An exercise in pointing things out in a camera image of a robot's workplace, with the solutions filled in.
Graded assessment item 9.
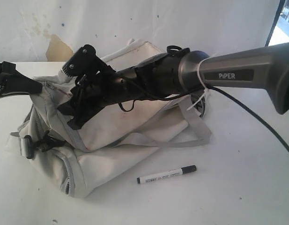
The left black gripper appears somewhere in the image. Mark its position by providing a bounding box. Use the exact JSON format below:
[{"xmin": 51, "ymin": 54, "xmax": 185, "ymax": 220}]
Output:
[{"xmin": 0, "ymin": 61, "xmax": 43, "ymax": 98}]

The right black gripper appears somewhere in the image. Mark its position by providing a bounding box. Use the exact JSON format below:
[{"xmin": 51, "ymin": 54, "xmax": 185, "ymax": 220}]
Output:
[{"xmin": 58, "ymin": 64, "xmax": 163, "ymax": 130}]

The white fabric duffel bag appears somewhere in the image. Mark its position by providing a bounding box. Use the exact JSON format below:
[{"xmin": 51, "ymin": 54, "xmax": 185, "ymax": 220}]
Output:
[{"xmin": 3, "ymin": 38, "xmax": 212, "ymax": 200}]

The black and white marker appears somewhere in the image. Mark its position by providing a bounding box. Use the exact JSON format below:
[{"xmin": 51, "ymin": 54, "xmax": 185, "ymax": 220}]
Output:
[{"xmin": 136, "ymin": 165, "xmax": 197, "ymax": 184}]

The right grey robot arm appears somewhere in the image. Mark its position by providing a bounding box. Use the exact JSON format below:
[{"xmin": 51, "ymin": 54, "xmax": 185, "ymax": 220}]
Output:
[{"xmin": 58, "ymin": 42, "xmax": 289, "ymax": 130}]

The white cable tie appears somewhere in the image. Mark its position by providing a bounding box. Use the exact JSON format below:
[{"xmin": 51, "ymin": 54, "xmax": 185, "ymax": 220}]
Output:
[{"xmin": 186, "ymin": 60, "xmax": 212, "ymax": 112}]

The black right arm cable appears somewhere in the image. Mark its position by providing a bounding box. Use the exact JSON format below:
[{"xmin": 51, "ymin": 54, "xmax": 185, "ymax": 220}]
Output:
[{"xmin": 212, "ymin": 85, "xmax": 289, "ymax": 158}]

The black window frame post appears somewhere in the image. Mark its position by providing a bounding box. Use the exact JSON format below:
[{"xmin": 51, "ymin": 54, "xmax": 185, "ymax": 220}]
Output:
[{"xmin": 265, "ymin": 0, "xmax": 286, "ymax": 46}]

